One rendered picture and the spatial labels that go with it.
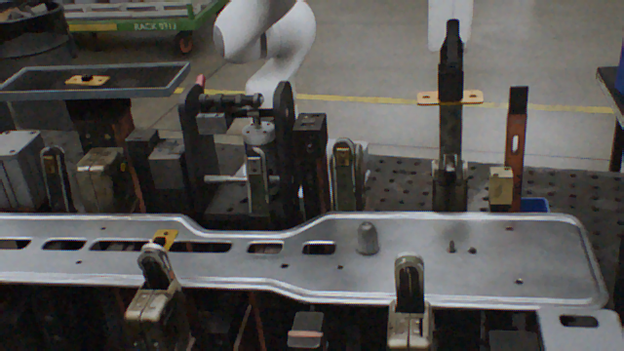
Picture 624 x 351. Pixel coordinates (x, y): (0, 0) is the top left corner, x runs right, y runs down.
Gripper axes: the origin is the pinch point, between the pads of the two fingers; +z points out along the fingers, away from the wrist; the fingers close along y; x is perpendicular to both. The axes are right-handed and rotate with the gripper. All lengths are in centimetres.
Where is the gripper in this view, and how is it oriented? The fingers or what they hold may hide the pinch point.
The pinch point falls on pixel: (450, 81)
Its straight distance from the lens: 90.1
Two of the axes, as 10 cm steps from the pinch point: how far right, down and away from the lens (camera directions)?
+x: 9.8, 0.0, -1.8
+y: -1.5, 5.1, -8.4
